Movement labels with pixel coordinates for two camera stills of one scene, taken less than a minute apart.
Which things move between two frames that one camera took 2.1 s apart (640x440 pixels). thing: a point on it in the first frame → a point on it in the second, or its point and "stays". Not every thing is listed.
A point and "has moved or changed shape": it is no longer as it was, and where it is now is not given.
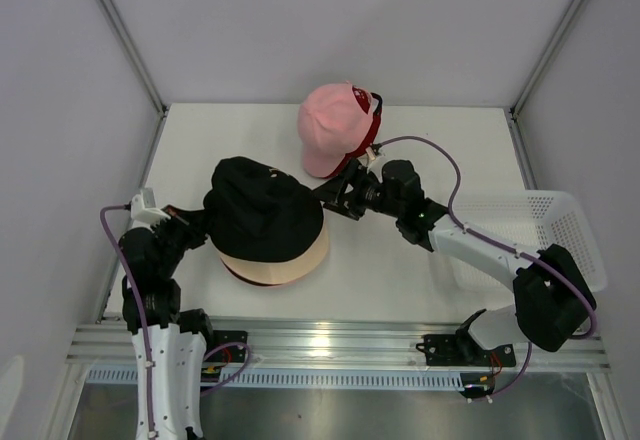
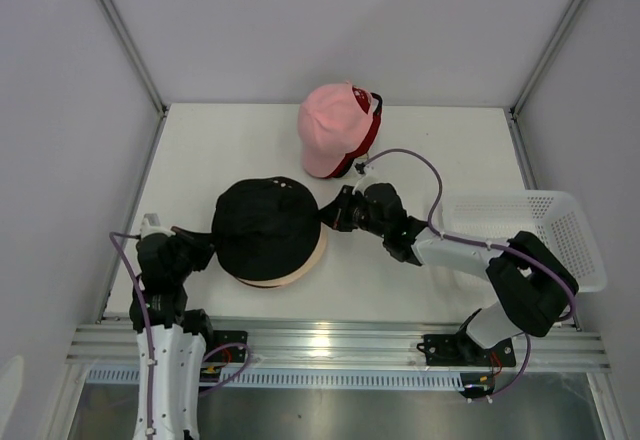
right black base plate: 457,349 stays
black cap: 257,213 has moved or changed shape
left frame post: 124,33 stays
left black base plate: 230,353 stays
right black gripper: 333,193 → 335,215
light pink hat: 332,123 stays
